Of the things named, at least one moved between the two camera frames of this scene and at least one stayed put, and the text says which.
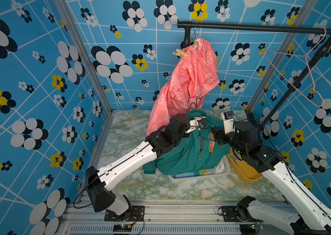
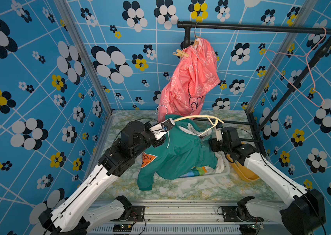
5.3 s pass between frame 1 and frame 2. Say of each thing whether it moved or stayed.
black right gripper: moved
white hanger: moved
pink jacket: stayed
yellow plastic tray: stayed
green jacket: moved
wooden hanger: stayed
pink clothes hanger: stayed
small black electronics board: stayed
